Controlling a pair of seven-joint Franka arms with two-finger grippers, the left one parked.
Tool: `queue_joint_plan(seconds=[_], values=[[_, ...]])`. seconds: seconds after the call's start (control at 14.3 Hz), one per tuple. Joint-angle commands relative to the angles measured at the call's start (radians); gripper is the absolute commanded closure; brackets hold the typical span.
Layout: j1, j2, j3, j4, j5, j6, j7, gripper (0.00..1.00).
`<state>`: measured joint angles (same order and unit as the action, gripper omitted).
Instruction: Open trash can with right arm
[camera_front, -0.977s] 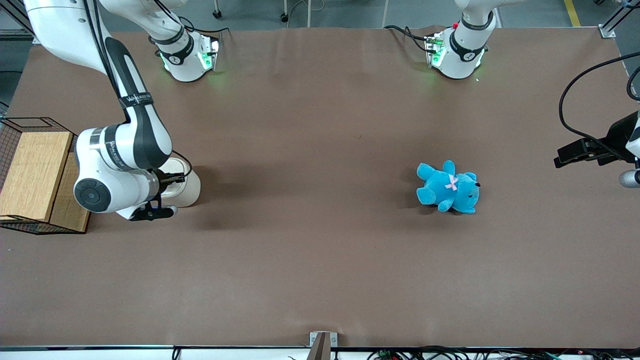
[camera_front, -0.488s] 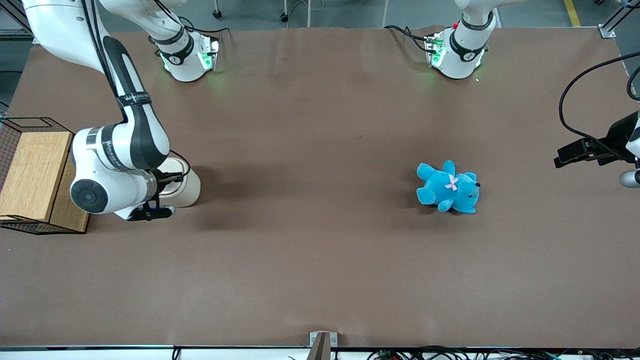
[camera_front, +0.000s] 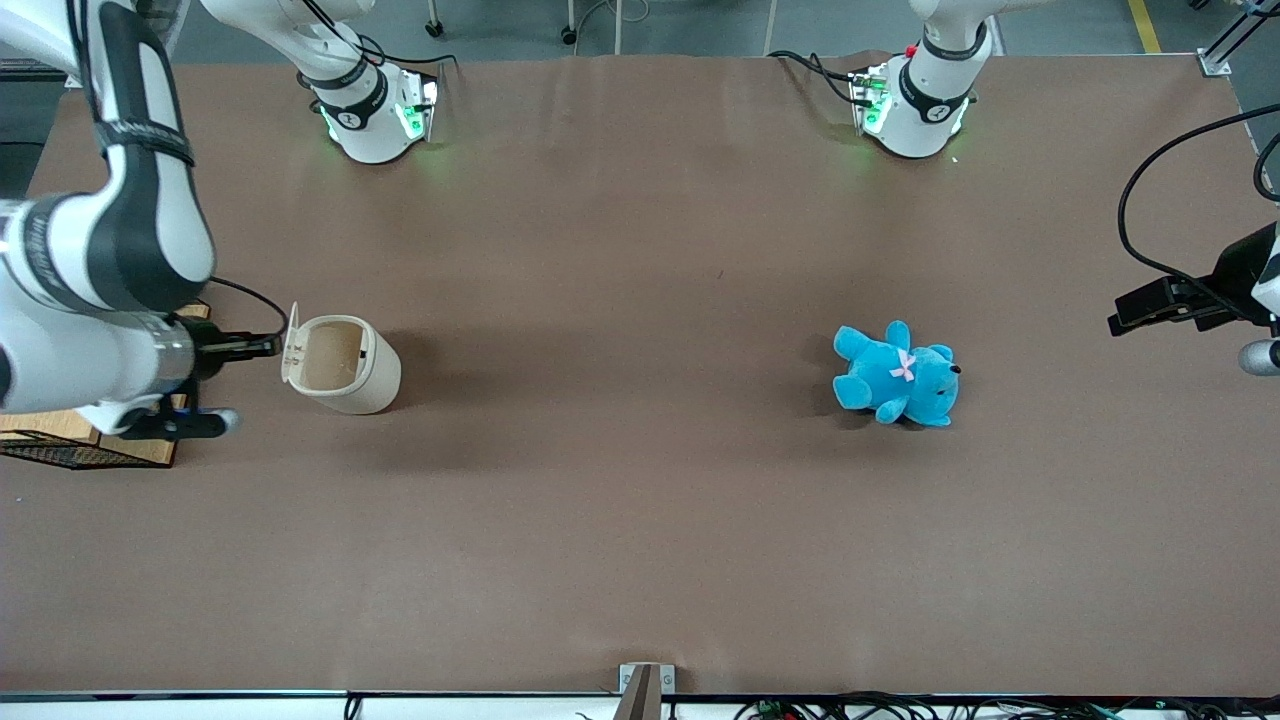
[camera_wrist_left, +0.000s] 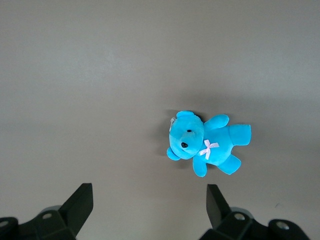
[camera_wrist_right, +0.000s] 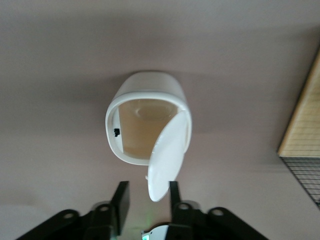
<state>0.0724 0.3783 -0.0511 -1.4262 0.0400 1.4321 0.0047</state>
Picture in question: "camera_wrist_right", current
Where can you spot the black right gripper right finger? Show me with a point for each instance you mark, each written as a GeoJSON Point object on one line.
{"type": "Point", "coordinates": [180, 205]}

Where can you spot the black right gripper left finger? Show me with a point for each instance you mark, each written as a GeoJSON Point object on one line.
{"type": "Point", "coordinates": [121, 205]}

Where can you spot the white lidded trash can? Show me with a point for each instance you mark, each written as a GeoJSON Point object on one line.
{"type": "Point", "coordinates": [150, 90]}

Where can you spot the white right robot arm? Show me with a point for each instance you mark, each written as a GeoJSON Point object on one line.
{"type": "Point", "coordinates": [156, 232]}

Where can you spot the wooden board panel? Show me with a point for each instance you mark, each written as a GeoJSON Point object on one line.
{"type": "Point", "coordinates": [303, 125]}

